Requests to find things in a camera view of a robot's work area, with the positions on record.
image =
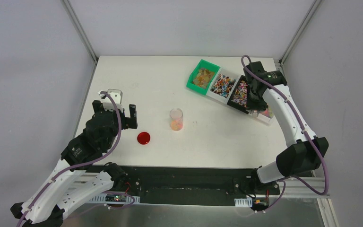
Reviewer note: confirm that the black candy bin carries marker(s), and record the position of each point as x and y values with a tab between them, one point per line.
238	98

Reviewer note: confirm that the red jar lid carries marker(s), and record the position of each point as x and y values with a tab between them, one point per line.
143	138

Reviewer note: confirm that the aluminium frame rail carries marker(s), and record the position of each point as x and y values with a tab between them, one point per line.
296	189

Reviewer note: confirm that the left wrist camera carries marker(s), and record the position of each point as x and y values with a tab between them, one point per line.
116	95

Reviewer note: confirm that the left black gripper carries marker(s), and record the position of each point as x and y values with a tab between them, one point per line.
113	116

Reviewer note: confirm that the clear plastic jar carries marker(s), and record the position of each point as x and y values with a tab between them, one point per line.
176	119

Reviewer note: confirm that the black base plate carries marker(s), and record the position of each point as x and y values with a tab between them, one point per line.
194	186

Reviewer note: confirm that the green candy bin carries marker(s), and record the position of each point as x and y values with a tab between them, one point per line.
202	76

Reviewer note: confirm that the white gummy bin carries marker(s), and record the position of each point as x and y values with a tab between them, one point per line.
266	116

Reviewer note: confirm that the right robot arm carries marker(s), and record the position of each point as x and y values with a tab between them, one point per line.
304	149

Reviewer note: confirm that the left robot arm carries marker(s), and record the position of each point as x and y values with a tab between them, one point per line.
53	203

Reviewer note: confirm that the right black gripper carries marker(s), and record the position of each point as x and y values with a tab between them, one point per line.
254	106

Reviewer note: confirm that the white lollipop bin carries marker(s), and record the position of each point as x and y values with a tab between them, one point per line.
222	86

